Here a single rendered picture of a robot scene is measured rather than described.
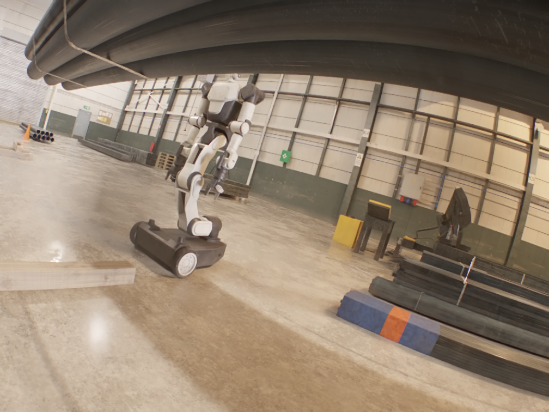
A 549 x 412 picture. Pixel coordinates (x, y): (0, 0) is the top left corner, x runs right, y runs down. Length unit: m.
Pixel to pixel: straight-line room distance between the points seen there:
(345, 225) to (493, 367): 4.49
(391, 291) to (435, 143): 8.04
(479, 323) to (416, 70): 2.60
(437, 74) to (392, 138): 9.98
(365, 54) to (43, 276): 1.45
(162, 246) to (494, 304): 2.99
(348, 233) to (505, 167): 6.50
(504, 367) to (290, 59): 2.06
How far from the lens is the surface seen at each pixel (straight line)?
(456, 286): 3.06
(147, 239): 2.09
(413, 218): 9.79
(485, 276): 3.75
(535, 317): 3.35
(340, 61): 0.62
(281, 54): 0.68
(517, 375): 2.22
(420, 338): 2.02
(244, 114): 1.99
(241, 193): 8.55
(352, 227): 5.85
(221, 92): 2.11
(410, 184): 9.69
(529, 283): 8.77
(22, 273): 1.44
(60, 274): 1.48
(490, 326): 2.97
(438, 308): 2.86
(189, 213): 2.08
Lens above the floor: 0.75
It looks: 4 degrees down
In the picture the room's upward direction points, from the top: 17 degrees clockwise
